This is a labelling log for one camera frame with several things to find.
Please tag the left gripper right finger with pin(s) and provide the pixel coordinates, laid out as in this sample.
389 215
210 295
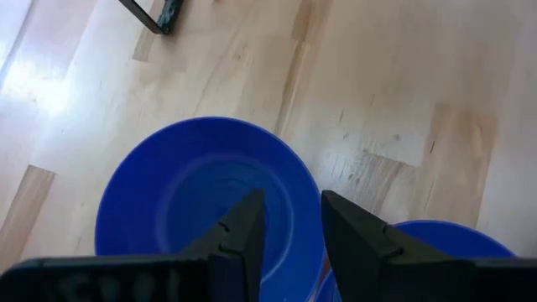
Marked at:
356 243

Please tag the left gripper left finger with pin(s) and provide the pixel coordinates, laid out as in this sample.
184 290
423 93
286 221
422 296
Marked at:
241 251

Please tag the blue mini bowl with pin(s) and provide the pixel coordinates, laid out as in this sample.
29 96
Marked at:
189 189
453 241

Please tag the wooden riser shelf black legs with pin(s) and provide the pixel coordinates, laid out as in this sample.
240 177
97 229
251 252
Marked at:
172 14

